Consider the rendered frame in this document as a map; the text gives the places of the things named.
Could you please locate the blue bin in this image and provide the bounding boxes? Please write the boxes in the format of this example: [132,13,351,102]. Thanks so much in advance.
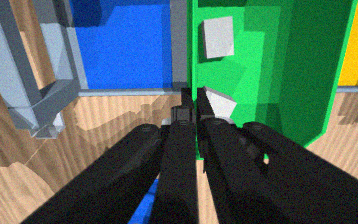
[128,179,158,224]

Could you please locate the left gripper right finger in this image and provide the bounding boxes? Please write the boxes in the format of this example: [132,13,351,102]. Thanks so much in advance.
[196,87,358,224]

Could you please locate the green bin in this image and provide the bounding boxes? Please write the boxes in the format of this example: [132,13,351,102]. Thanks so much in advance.
[188,0,358,148]

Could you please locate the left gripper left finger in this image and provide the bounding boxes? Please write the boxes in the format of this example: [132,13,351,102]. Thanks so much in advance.
[19,88,199,224]

